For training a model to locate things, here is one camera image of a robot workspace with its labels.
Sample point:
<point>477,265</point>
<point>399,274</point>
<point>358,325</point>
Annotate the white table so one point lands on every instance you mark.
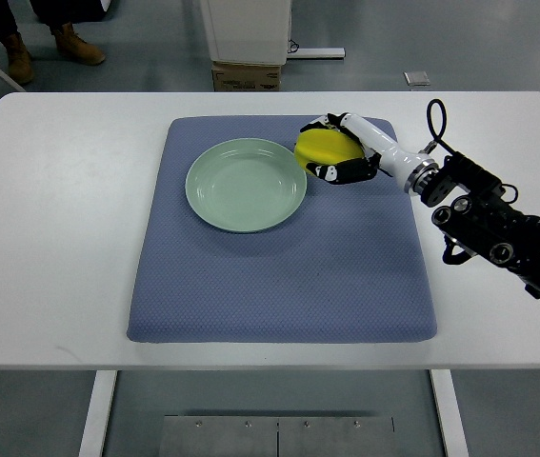
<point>77,173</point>

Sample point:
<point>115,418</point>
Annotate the white cabinet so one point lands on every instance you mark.
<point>247,32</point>

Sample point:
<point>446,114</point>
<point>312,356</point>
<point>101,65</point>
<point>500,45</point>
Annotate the tan boot right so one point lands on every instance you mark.
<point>72,46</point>

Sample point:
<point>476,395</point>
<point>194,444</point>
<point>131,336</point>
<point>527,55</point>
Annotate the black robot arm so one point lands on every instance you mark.
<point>469,209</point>

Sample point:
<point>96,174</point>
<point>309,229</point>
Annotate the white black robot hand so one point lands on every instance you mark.
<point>411,171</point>

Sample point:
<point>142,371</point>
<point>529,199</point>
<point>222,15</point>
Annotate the white floor rail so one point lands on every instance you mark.
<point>317,54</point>

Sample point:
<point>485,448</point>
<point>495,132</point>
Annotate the light green plate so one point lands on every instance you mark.
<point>245,185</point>

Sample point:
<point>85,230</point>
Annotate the tan boot left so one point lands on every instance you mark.
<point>19,60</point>

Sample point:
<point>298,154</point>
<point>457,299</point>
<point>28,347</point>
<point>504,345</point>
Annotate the small grey floor plate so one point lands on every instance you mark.
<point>417,78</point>

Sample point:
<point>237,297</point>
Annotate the cardboard box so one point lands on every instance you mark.
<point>245,78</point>

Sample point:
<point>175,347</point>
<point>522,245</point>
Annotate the blue grey fabric mat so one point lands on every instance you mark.
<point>346,267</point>

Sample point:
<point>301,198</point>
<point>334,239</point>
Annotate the tan boot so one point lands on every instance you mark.
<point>19,60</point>
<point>72,46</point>

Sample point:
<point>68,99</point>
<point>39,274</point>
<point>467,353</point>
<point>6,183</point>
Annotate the metal base plate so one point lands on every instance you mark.
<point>277,436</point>

